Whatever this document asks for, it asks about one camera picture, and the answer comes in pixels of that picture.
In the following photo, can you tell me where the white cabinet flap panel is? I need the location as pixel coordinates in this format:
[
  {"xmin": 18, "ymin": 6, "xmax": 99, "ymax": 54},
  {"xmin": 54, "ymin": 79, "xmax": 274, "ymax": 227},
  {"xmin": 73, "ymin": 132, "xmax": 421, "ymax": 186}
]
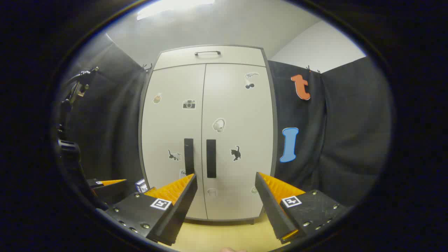
[{"xmin": 153, "ymin": 45, "xmax": 266, "ymax": 70}]

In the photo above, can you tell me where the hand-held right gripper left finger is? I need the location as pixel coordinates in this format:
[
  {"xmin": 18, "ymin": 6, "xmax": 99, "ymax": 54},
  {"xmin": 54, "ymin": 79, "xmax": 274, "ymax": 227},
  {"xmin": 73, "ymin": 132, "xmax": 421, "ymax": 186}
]
[{"xmin": 105, "ymin": 173, "xmax": 198, "ymax": 246}]

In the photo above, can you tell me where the black backdrop cloth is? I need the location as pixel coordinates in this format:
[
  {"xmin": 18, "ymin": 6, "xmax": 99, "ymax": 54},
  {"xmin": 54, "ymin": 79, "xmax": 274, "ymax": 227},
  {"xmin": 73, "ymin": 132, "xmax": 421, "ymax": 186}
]
[{"xmin": 63, "ymin": 33, "xmax": 392, "ymax": 207}]

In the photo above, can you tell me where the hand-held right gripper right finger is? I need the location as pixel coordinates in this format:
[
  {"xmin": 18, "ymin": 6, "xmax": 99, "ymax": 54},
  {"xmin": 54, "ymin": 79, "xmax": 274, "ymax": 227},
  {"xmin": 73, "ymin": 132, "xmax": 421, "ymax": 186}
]
[{"xmin": 255, "ymin": 171, "xmax": 348, "ymax": 244}]

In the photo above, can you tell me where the blue white box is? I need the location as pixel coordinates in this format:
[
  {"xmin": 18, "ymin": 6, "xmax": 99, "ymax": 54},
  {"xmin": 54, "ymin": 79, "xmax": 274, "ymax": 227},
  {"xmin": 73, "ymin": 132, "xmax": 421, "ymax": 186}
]
[{"xmin": 135, "ymin": 178, "xmax": 150, "ymax": 194}]

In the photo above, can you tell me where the white cabinet door earphone sticker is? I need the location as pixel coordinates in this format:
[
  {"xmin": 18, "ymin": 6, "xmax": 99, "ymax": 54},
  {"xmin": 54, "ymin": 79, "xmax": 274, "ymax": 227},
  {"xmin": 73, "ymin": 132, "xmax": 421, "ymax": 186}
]
[{"xmin": 202, "ymin": 63, "xmax": 274, "ymax": 221}]

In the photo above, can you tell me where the white double-door shoe cabinet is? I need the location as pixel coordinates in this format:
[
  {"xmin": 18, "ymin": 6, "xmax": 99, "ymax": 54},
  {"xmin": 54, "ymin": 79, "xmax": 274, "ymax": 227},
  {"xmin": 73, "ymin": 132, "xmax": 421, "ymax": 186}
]
[{"xmin": 138, "ymin": 44, "xmax": 278, "ymax": 224}]

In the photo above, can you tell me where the white cabinet door camera sticker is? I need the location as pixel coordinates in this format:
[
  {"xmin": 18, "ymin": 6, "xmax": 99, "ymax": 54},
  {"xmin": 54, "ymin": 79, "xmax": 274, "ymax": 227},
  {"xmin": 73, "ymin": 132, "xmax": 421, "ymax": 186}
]
[{"xmin": 141, "ymin": 64, "xmax": 208, "ymax": 220}]

